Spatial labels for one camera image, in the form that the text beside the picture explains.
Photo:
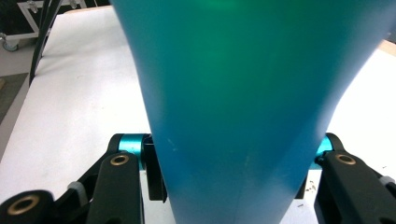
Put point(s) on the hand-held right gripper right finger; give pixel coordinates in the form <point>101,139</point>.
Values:
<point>325,146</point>

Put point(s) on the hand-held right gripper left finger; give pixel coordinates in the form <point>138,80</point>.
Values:
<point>154,168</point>

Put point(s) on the blue detergent bottle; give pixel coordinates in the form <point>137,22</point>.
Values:
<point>243,102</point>

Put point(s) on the grey floor mat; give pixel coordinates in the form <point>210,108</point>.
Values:
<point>11,93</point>

